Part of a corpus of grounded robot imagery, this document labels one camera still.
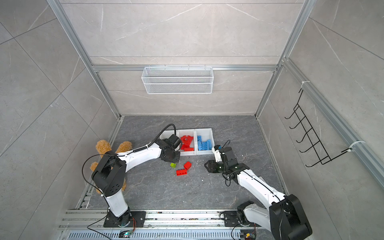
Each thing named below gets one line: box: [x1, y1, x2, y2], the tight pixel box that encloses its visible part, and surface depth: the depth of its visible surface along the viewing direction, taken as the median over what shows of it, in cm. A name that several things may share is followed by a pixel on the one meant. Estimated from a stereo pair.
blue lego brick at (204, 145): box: [197, 135, 212, 151], surface depth 99 cm
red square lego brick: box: [183, 161, 193, 171], surface depth 94 cm
